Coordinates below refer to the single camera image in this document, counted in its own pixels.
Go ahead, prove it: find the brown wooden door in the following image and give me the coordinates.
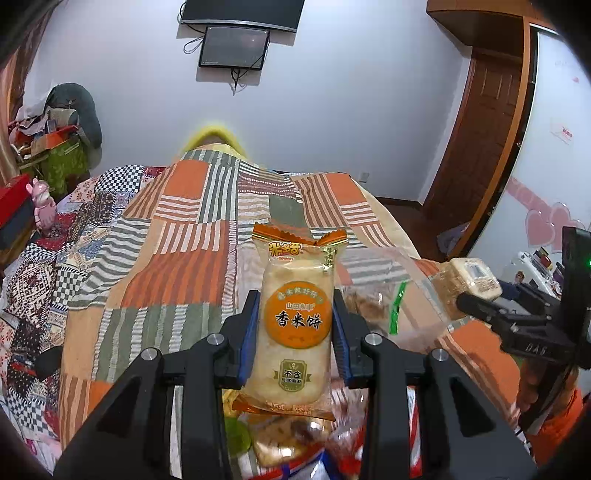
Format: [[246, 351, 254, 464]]
[[422, 46, 528, 217]]

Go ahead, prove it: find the white appliance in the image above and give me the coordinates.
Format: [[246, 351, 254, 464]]
[[502, 249, 565, 298]]

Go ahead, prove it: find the yellow pillow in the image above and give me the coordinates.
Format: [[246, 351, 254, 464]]
[[179, 121, 246, 160]]

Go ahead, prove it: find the person's right forearm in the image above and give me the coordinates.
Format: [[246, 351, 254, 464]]
[[516, 359, 583, 437]]

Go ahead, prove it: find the red and white sticker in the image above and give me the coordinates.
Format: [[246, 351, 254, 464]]
[[551, 121, 576, 145]]

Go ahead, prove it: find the rice cracker packet orange label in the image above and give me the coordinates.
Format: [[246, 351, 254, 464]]
[[231, 221, 348, 423]]

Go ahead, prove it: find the clear zip bag green strip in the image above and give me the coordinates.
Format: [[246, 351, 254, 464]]
[[336, 248, 459, 357]]

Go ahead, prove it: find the green snack packet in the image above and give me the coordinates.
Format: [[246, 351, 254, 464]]
[[223, 415, 253, 459]]

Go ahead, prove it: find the beige snack packet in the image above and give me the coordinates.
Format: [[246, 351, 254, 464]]
[[428, 257, 503, 320]]

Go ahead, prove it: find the pink toy figure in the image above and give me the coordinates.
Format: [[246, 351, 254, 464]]
[[25, 179, 59, 230]]

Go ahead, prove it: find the orange striped patchwork blanket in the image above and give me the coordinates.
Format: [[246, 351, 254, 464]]
[[58, 148, 525, 480]]

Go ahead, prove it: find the black wall television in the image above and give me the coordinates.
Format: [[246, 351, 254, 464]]
[[179, 0, 306, 34]]

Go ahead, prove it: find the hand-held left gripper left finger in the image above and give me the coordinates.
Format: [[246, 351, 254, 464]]
[[54, 290, 260, 480]]

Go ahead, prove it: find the red box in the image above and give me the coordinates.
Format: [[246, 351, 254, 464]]
[[0, 174, 37, 252]]

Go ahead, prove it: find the pink heart sticker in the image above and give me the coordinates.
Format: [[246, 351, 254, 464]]
[[524, 202, 589, 251]]

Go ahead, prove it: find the red clear snack packet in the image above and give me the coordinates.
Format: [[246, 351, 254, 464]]
[[323, 390, 370, 480]]

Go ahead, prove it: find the white wardrobe door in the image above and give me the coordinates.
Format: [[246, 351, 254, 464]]
[[466, 23, 591, 296]]

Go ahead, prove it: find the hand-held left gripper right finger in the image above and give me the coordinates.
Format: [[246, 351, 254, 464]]
[[332, 292, 539, 480]]

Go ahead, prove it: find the clear packet brown pastry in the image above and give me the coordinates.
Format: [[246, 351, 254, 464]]
[[249, 414, 334, 468]]

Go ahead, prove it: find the small black wall monitor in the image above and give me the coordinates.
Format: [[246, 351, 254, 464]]
[[198, 26, 271, 71]]

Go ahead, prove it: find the patterned brown curtain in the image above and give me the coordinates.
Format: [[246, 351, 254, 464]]
[[0, 0, 58, 121]]

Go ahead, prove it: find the checkered patchwork quilt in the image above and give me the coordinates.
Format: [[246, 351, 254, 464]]
[[0, 164, 167, 476]]

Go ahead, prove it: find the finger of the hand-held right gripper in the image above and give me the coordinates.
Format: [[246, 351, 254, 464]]
[[456, 282, 561, 324], [487, 311, 525, 344]]

